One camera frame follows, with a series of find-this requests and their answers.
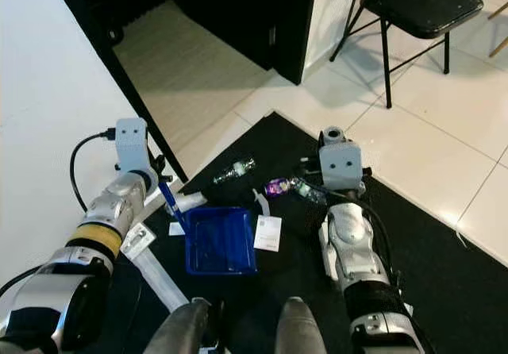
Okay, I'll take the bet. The blue plastic dustpan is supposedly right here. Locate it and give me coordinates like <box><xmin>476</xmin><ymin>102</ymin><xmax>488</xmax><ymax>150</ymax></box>
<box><xmin>159</xmin><ymin>181</ymin><xmax>260</xmax><ymax>278</ymax></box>

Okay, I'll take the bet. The grey robot left leg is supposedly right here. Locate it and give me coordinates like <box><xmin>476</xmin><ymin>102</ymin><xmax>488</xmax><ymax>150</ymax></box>
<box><xmin>143</xmin><ymin>298</ymin><xmax>228</xmax><ymax>354</ymax></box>

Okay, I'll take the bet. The white barcode label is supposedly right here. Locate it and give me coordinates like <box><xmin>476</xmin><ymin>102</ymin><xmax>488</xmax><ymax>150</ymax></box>
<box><xmin>123</xmin><ymin>223</ymin><xmax>156</xmax><ymax>256</ymax></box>

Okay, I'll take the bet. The large white printed label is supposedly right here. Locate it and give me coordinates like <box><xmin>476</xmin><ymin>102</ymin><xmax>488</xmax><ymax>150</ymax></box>
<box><xmin>254</xmin><ymin>215</ymin><xmax>284</xmax><ymax>253</ymax></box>

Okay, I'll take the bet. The grey robot leg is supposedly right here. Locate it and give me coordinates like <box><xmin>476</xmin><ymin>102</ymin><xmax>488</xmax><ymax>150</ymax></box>
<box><xmin>274</xmin><ymin>297</ymin><xmax>327</xmax><ymax>354</ymax></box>
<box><xmin>143</xmin><ymin>298</ymin><xmax>228</xmax><ymax>354</ymax></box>

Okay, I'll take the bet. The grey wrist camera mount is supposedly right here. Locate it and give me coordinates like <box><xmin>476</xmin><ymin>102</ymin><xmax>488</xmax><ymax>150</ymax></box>
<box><xmin>319</xmin><ymin>141</ymin><xmax>364</xmax><ymax>190</ymax></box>
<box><xmin>115</xmin><ymin>117</ymin><xmax>151</xmax><ymax>189</ymax></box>

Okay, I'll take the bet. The black cabinet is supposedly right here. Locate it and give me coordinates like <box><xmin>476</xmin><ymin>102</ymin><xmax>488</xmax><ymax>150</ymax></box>
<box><xmin>95</xmin><ymin>0</ymin><xmax>319</xmax><ymax>86</ymax></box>

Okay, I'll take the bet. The grey handled white brush broom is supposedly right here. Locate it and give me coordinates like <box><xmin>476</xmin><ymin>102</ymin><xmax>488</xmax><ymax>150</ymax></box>
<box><xmin>317</xmin><ymin>126</ymin><xmax>348</xmax><ymax>280</ymax></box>

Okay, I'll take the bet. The black wall edge trim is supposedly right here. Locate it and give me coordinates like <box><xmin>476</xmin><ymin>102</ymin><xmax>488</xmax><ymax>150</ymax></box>
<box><xmin>48</xmin><ymin>0</ymin><xmax>180</xmax><ymax>183</ymax></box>

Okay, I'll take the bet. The clear crushed plastic bottle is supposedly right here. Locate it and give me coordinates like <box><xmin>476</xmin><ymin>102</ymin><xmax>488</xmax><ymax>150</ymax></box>
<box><xmin>290</xmin><ymin>178</ymin><xmax>327</xmax><ymax>206</ymax></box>
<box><xmin>213</xmin><ymin>157</ymin><xmax>257</xmax><ymax>186</ymax></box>

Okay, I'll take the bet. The light wooden leg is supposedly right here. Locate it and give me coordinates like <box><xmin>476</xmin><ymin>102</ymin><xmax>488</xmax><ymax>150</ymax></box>
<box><xmin>488</xmin><ymin>1</ymin><xmax>508</xmax><ymax>58</ymax></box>

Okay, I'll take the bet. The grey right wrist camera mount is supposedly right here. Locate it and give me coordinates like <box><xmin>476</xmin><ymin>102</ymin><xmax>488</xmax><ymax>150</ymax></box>
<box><xmin>319</xmin><ymin>141</ymin><xmax>364</xmax><ymax>190</ymax></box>

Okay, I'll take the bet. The grey robot right leg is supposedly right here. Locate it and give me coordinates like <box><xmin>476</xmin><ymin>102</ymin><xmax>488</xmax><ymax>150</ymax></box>
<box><xmin>274</xmin><ymin>297</ymin><xmax>327</xmax><ymax>354</ymax></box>

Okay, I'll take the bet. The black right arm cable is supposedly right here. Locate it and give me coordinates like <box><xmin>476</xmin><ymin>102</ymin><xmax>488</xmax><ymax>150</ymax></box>
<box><xmin>302</xmin><ymin>175</ymin><xmax>398</xmax><ymax>291</ymax></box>

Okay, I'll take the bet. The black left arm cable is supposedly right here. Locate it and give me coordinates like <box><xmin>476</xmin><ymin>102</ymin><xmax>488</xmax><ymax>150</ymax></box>
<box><xmin>0</xmin><ymin>130</ymin><xmax>121</xmax><ymax>301</ymax></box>

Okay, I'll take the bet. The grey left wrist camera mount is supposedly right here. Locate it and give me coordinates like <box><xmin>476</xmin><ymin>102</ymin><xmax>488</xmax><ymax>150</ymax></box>
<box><xmin>115</xmin><ymin>117</ymin><xmax>151</xmax><ymax>189</ymax></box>

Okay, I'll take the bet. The white plastic wrap roll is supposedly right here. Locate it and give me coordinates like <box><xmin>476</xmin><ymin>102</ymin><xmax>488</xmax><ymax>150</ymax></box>
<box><xmin>175</xmin><ymin>191</ymin><xmax>220</xmax><ymax>214</ymax></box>

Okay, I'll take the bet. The small white tape scrap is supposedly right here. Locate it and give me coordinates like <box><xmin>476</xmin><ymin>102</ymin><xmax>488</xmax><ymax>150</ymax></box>
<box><xmin>456</xmin><ymin>227</ymin><xmax>475</xmax><ymax>248</ymax></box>

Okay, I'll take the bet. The small grey plastic clip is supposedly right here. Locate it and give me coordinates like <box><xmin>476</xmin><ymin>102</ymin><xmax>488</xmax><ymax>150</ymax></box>
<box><xmin>252</xmin><ymin>189</ymin><xmax>271</xmax><ymax>217</ymax></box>

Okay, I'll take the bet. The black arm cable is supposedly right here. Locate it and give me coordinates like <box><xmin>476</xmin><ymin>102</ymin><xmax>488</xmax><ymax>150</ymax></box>
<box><xmin>302</xmin><ymin>175</ymin><xmax>398</xmax><ymax>291</ymax></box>
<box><xmin>0</xmin><ymin>130</ymin><xmax>121</xmax><ymax>301</ymax></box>

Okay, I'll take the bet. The black folding chair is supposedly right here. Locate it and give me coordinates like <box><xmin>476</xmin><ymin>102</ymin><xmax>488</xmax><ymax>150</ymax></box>
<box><xmin>329</xmin><ymin>0</ymin><xmax>486</xmax><ymax>110</ymax></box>

